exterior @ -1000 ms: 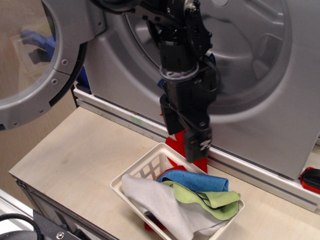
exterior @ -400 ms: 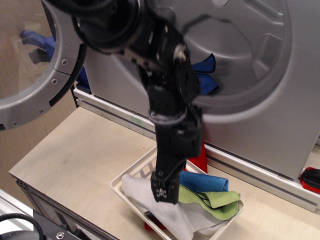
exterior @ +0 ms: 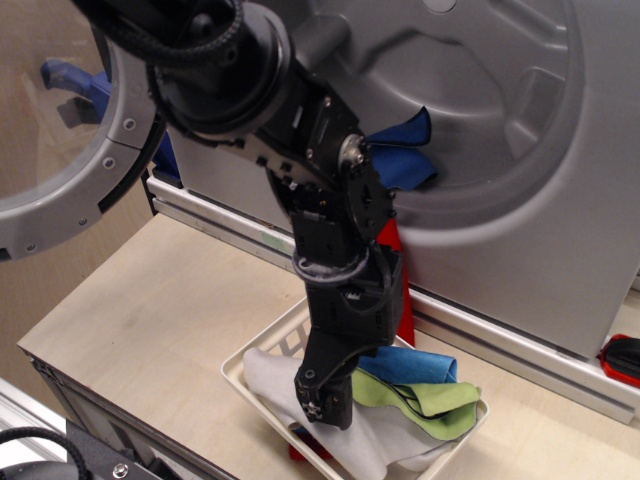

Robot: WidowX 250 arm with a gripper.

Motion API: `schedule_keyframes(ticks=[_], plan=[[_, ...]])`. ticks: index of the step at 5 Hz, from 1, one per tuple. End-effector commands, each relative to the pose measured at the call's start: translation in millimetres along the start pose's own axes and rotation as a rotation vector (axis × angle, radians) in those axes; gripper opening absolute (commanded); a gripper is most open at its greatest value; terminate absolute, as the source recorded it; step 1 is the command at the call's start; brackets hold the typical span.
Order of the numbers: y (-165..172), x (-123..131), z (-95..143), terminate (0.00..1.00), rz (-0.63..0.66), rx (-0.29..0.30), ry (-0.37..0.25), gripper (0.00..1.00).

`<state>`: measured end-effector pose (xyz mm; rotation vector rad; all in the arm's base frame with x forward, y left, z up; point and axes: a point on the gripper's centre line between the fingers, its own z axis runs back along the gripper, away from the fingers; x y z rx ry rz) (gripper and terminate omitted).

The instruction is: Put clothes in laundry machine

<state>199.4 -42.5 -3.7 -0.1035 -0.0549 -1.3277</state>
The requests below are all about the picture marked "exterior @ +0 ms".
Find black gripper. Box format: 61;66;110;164
295;259;402;431

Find white felt cloth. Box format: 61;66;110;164
243;348;453;479

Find red cloth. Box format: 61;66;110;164
288;433;335;463
377;218;415;347

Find light blue felt cloth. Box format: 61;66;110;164
358;346;457;385

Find green felt cloth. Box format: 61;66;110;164
352;368;481;441

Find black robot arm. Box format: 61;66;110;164
78;1;404;429

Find red cloth hanging on machine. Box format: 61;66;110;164
377;218;415;347

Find grey toy washing machine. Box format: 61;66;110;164
167;0;640;360

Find dark blue cloth in drum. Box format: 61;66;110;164
366;107;438;191

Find red black tool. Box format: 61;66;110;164
598;334;639;388

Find grey round washer door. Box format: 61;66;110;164
1;1;166;263

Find blue clamp behind door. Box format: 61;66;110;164
40;59;183;188

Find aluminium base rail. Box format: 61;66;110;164
146;177;639;424

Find black metal bracket with bolt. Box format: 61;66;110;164
66;420;179;480

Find black cable bottom left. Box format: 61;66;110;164
0;425;94;480

